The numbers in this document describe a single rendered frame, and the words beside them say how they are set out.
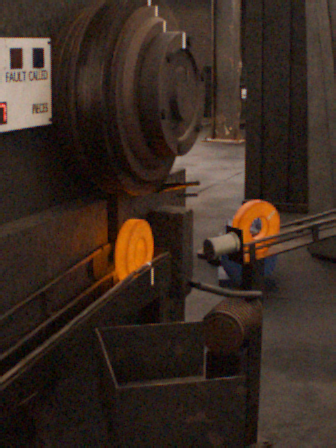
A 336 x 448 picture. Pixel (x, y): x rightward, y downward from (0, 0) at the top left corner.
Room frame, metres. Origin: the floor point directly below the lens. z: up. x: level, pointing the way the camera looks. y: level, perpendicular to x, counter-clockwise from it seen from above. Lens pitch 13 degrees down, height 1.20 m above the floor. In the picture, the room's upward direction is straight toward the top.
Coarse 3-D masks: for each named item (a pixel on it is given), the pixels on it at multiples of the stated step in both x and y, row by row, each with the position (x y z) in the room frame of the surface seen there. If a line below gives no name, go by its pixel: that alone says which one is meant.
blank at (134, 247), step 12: (132, 228) 1.72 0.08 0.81; (144, 228) 1.78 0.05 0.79; (120, 240) 1.71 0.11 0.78; (132, 240) 1.72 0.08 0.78; (144, 240) 1.78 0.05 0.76; (120, 252) 1.69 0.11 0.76; (132, 252) 1.71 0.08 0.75; (144, 252) 1.79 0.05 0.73; (120, 264) 1.69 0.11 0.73; (132, 264) 1.71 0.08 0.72; (120, 276) 1.71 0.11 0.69
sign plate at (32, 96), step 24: (0, 48) 1.44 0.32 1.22; (24, 48) 1.52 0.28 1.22; (48, 48) 1.60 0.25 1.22; (0, 72) 1.44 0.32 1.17; (24, 72) 1.51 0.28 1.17; (48, 72) 1.60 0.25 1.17; (0, 96) 1.44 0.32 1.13; (24, 96) 1.51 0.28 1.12; (48, 96) 1.60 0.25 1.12; (0, 120) 1.43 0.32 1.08; (24, 120) 1.51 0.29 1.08; (48, 120) 1.60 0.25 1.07
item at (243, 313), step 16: (224, 304) 1.97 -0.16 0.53; (240, 304) 1.99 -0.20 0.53; (256, 304) 2.05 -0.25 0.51; (208, 320) 1.92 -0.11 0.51; (224, 320) 1.91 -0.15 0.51; (240, 320) 1.92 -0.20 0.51; (256, 320) 2.01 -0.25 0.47; (208, 336) 1.92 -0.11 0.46; (224, 336) 1.91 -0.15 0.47; (240, 336) 1.90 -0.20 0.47; (208, 352) 1.96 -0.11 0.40; (224, 352) 1.92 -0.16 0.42; (240, 352) 1.94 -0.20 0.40; (208, 368) 1.95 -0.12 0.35; (224, 368) 1.94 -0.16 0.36; (240, 368) 1.93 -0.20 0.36
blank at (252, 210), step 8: (256, 200) 2.17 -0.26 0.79; (240, 208) 2.15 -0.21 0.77; (248, 208) 2.13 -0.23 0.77; (256, 208) 2.14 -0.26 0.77; (264, 208) 2.16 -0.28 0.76; (272, 208) 2.17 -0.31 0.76; (240, 216) 2.12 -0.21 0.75; (248, 216) 2.13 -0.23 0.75; (256, 216) 2.14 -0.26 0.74; (264, 216) 2.16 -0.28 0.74; (272, 216) 2.17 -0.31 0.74; (232, 224) 2.13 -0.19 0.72; (240, 224) 2.11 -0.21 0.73; (248, 224) 2.13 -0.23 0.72; (264, 224) 2.18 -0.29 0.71; (272, 224) 2.18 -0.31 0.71; (248, 232) 2.13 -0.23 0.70; (264, 232) 2.17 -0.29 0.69; (272, 232) 2.18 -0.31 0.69; (248, 240) 2.13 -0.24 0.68; (272, 240) 2.18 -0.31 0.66; (264, 248) 2.16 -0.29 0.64
